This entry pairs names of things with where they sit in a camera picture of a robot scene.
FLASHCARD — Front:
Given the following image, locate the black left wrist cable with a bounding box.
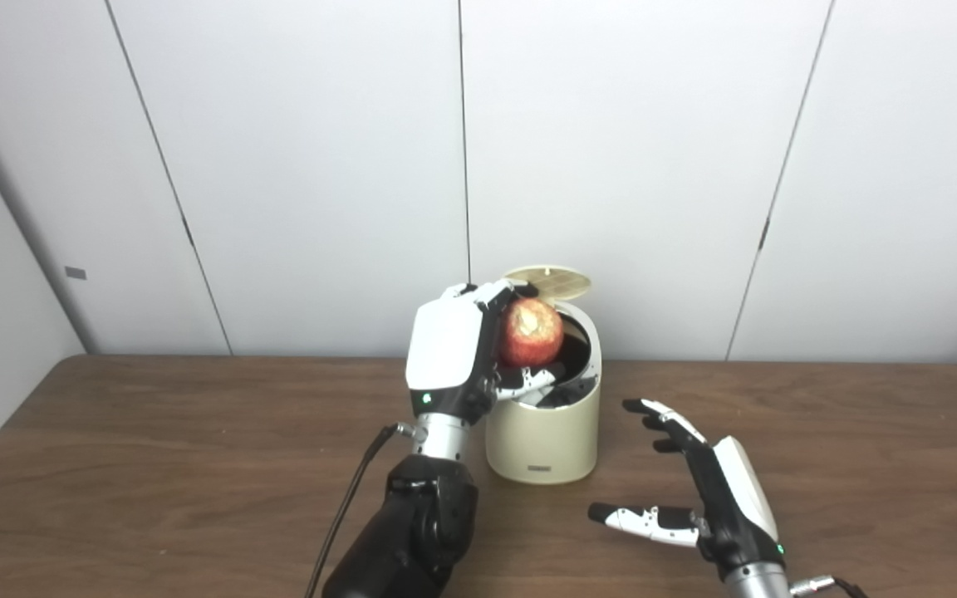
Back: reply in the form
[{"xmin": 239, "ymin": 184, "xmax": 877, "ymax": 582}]
[{"xmin": 304, "ymin": 422, "xmax": 425, "ymax": 598}]

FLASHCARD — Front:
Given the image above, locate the cream-colored round bin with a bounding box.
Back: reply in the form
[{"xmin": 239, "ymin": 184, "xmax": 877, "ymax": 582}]
[{"xmin": 485, "ymin": 265, "xmax": 602, "ymax": 485}]

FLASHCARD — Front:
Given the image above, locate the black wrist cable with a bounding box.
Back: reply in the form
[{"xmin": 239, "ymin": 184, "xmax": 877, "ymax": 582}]
[
  {"xmin": 304, "ymin": 422, "xmax": 425, "ymax": 598},
  {"xmin": 790, "ymin": 575, "xmax": 870, "ymax": 598}
]

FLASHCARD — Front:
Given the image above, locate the red apple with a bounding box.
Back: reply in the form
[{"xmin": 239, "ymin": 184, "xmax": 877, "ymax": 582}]
[{"xmin": 498, "ymin": 298, "xmax": 565, "ymax": 368}]

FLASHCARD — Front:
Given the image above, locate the cream round bin lid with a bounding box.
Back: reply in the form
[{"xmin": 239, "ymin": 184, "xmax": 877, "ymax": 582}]
[{"xmin": 502, "ymin": 265, "xmax": 592, "ymax": 301}]

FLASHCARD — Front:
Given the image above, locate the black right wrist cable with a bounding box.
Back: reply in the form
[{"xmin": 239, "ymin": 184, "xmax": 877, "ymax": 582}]
[{"xmin": 790, "ymin": 575, "xmax": 870, "ymax": 598}]

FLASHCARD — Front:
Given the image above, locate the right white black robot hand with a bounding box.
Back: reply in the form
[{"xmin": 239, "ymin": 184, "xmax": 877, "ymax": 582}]
[{"xmin": 587, "ymin": 399, "xmax": 787, "ymax": 582}]

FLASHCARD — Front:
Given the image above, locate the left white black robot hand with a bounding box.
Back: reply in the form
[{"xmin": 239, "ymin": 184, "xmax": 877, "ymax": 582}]
[{"xmin": 405, "ymin": 280, "xmax": 567, "ymax": 426}]

